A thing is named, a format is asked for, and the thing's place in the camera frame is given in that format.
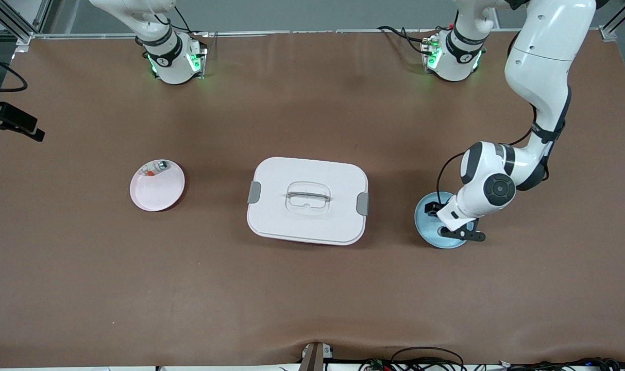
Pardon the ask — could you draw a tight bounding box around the pink round plate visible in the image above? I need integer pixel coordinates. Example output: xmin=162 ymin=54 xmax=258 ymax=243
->
xmin=130 ymin=159 xmax=185 ymax=212

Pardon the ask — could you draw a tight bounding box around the clear lid handle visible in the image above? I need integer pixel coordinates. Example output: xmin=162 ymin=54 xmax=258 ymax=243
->
xmin=285 ymin=181 xmax=332 ymax=213

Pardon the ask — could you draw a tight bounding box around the metal table edge rail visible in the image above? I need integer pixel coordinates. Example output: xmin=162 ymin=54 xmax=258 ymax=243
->
xmin=31 ymin=28 xmax=606 ymax=39

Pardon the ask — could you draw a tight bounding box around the black arm base cable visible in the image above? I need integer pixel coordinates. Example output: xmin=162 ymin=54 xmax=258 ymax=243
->
xmin=377 ymin=25 xmax=436 ymax=55
xmin=172 ymin=4 xmax=210 ymax=39

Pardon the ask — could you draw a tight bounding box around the white lidded storage box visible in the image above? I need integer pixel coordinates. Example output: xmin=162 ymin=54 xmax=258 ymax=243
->
xmin=247 ymin=157 xmax=369 ymax=246

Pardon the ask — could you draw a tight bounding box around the aluminium frame post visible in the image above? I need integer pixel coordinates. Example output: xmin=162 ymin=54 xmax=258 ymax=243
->
xmin=598 ymin=0 xmax=625 ymax=42
xmin=0 ymin=0 xmax=53 ymax=46

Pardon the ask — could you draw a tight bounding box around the black looped cable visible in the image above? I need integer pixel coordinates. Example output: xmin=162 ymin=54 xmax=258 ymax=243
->
xmin=391 ymin=346 xmax=465 ymax=371

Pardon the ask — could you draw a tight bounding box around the black cable bundle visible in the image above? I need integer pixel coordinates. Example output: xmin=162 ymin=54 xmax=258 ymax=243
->
xmin=467 ymin=357 xmax=625 ymax=371

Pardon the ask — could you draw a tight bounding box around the blue round plate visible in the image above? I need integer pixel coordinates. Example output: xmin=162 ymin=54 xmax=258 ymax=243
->
xmin=414 ymin=192 xmax=474 ymax=249

